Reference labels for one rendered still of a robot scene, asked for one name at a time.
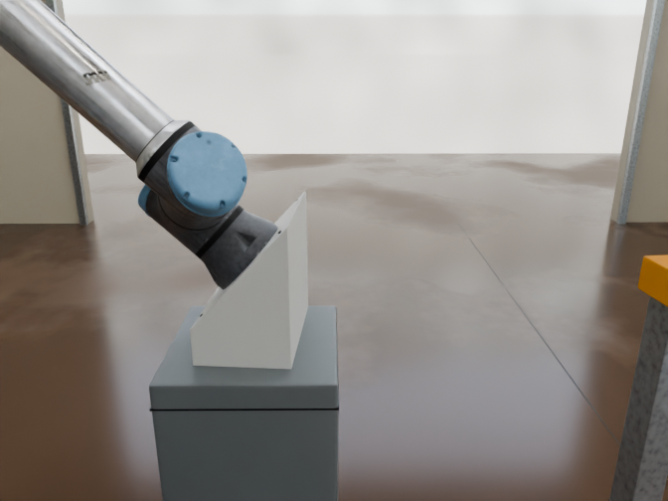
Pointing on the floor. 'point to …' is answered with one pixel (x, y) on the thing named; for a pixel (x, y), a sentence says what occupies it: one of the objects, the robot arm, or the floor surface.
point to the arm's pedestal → (250, 421)
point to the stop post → (647, 399)
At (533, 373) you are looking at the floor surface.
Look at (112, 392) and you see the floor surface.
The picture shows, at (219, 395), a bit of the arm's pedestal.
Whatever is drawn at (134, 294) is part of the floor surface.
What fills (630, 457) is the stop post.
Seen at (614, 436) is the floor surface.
